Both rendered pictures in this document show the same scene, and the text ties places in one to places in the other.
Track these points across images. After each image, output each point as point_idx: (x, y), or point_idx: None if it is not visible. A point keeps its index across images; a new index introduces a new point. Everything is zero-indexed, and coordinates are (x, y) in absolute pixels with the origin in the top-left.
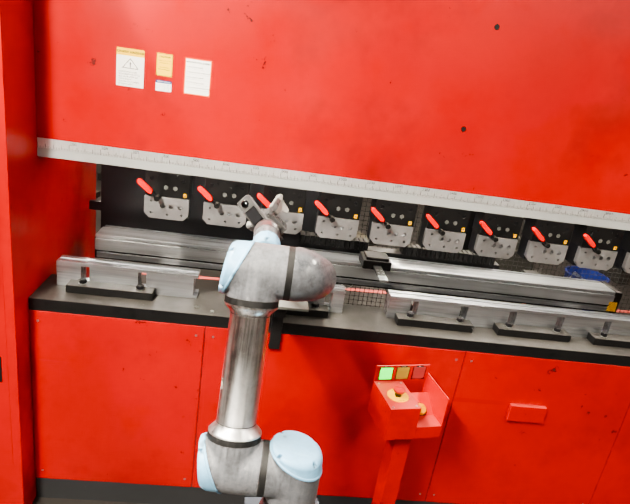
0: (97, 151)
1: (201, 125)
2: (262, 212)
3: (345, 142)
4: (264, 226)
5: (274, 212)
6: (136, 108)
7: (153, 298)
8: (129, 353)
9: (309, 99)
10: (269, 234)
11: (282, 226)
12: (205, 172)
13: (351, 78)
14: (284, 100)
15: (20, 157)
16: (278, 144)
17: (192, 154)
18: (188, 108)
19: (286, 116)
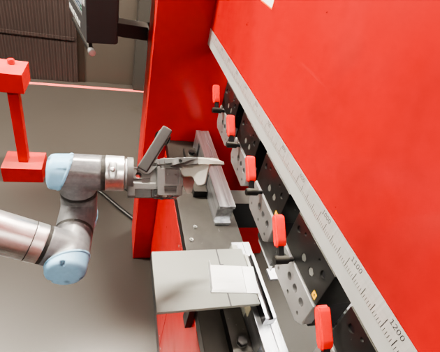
0: (219, 50)
1: (258, 46)
2: (153, 154)
3: (356, 151)
4: (95, 156)
5: (181, 170)
6: (239, 12)
7: (198, 197)
8: (168, 219)
9: (345, 38)
10: (59, 158)
11: (157, 187)
12: (245, 105)
13: (428, 1)
14: (320, 31)
15: (177, 33)
16: (292, 103)
17: (246, 79)
18: (258, 21)
19: (312, 61)
